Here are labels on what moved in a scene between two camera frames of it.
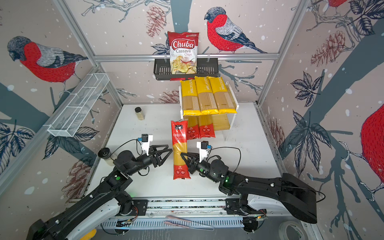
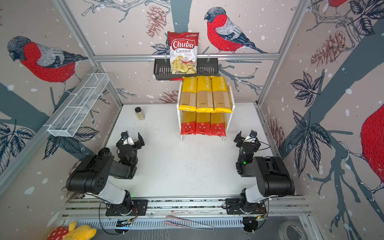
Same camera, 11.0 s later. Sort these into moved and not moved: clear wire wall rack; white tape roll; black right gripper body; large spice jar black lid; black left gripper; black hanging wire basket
Moved: black right gripper body; black left gripper
Not moved: clear wire wall rack; large spice jar black lid; black hanging wire basket; white tape roll
